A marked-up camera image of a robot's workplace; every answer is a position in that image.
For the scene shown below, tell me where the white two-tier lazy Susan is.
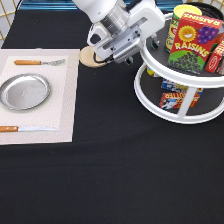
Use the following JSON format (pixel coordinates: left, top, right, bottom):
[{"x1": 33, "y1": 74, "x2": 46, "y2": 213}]
[{"x1": 134, "y1": 13, "x2": 224, "y2": 124}]

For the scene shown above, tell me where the round wooden coaster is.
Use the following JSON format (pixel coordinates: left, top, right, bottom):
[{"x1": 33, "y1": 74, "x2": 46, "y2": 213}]
[{"x1": 79, "y1": 46, "x2": 104, "y2": 68}]

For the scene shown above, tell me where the wooden handled fork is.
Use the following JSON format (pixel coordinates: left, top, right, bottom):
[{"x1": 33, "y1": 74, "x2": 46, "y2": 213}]
[{"x1": 14, "y1": 59, "x2": 65, "y2": 66}]

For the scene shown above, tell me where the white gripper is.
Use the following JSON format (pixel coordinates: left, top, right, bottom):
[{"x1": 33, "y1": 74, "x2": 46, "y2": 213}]
[{"x1": 87, "y1": 0, "x2": 165, "y2": 65}]

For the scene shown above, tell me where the black bowl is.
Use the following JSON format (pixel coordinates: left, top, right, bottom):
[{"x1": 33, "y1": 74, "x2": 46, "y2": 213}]
[{"x1": 190, "y1": 2, "x2": 224, "y2": 21}]

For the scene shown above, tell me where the blue yellow can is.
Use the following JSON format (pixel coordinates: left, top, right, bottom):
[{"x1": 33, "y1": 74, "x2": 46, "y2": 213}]
[{"x1": 147, "y1": 67, "x2": 158, "y2": 77}]

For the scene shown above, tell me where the red cow-print box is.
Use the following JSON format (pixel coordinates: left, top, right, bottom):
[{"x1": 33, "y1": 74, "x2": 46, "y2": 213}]
[{"x1": 158, "y1": 91, "x2": 201, "y2": 111}]

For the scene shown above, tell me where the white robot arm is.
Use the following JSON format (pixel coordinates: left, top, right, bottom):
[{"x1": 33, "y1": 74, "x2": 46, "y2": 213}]
[{"x1": 72, "y1": 0, "x2": 165, "y2": 63}]

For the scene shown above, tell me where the yellow blue small box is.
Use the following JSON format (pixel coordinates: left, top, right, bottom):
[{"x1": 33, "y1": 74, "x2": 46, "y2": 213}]
[{"x1": 160, "y1": 77, "x2": 204, "y2": 94}]

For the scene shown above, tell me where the green yellow cylindrical can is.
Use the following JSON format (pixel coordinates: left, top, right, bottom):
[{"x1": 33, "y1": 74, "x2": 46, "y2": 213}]
[{"x1": 165, "y1": 4, "x2": 202, "y2": 52}]

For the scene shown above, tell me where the beige woven placemat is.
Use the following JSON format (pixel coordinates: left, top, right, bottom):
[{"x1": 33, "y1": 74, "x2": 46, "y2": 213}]
[{"x1": 0, "y1": 49, "x2": 79, "y2": 145}]

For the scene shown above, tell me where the silver metal plate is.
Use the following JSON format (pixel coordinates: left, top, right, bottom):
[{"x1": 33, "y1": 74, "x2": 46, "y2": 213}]
[{"x1": 0, "y1": 73, "x2": 51, "y2": 111}]

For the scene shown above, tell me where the red butter box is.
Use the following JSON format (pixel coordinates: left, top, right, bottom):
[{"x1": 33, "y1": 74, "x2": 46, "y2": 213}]
[{"x1": 206, "y1": 32, "x2": 224, "y2": 73}]

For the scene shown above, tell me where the wooden handled knife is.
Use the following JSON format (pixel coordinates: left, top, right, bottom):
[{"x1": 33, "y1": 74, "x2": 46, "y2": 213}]
[{"x1": 0, "y1": 126, "x2": 57, "y2": 132}]

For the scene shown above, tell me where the red raisins box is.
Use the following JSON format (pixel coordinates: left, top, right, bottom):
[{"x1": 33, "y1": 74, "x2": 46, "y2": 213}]
[{"x1": 168, "y1": 12, "x2": 223, "y2": 74}]

